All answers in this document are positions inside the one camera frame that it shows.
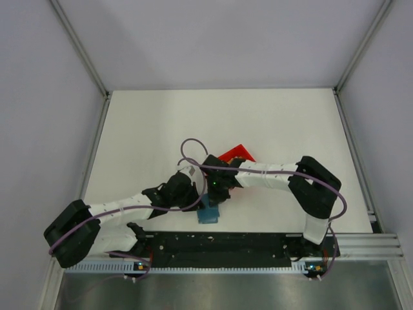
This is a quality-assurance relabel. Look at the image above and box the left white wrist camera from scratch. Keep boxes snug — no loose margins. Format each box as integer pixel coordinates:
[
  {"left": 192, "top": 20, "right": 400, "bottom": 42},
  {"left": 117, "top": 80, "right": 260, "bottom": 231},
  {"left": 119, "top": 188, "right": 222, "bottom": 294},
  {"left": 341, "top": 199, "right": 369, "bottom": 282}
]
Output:
[{"left": 177, "top": 165, "right": 196, "bottom": 178}]

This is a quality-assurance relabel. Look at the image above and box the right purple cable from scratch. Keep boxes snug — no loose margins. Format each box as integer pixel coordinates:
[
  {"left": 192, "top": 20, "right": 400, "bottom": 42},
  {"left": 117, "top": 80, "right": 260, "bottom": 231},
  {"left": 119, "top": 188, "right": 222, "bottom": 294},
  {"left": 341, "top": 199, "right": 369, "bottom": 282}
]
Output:
[{"left": 179, "top": 138, "right": 347, "bottom": 227}]

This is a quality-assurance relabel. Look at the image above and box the red plastic bin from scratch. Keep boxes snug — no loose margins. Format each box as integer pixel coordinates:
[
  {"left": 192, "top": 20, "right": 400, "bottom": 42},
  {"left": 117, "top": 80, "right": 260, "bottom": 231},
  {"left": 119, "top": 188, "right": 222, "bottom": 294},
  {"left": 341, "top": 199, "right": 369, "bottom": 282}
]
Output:
[{"left": 218, "top": 144, "right": 255, "bottom": 163}]

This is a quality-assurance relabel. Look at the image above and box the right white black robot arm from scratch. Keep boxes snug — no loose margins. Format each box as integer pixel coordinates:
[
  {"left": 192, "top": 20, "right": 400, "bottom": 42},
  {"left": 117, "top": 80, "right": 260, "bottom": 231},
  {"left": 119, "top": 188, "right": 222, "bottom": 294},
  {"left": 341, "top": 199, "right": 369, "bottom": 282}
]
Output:
[{"left": 201, "top": 155, "right": 341, "bottom": 256}]

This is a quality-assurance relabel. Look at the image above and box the grey slotted cable duct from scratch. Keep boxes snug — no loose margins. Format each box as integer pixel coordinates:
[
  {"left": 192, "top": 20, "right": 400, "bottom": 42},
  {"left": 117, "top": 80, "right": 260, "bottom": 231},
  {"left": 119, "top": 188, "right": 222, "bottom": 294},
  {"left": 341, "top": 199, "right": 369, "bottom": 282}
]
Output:
[{"left": 65, "top": 260, "right": 321, "bottom": 276}]

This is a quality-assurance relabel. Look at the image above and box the blue leather card holder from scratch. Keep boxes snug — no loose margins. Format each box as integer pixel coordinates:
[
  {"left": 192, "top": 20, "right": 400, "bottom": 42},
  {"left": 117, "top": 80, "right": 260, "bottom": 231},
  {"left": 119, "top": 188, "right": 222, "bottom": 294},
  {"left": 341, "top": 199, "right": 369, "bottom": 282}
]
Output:
[{"left": 197, "top": 194, "right": 220, "bottom": 225}]

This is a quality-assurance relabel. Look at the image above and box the purple cable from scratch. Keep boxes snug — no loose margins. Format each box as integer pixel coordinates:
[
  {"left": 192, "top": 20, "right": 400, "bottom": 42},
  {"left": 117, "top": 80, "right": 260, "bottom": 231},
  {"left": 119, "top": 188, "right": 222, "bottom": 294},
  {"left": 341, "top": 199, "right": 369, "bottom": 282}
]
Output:
[
  {"left": 179, "top": 138, "right": 347, "bottom": 227},
  {"left": 48, "top": 156, "right": 208, "bottom": 258}
]

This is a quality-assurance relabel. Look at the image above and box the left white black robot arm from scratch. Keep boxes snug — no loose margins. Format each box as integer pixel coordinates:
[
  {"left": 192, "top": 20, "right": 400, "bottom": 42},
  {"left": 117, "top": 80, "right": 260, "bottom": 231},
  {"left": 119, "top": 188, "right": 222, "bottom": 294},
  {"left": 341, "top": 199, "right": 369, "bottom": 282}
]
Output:
[{"left": 44, "top": 172, "right": 204, "bottom": 268}]

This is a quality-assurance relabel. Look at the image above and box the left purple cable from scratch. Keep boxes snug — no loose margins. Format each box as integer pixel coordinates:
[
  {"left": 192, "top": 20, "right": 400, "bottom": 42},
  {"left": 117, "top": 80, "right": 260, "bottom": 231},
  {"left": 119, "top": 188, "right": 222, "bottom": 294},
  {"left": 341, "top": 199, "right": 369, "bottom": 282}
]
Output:
[{"left": 48, "top": 156, "right": 208, "bottom": 258}]

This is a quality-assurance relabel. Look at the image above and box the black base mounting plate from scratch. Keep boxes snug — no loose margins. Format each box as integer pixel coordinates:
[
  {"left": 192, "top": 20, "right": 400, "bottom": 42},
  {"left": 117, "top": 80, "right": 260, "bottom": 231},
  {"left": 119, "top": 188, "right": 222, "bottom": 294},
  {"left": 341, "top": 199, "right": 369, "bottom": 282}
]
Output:
[{"left": 129, "top": 231, "right": 339, "bottom": 267}]

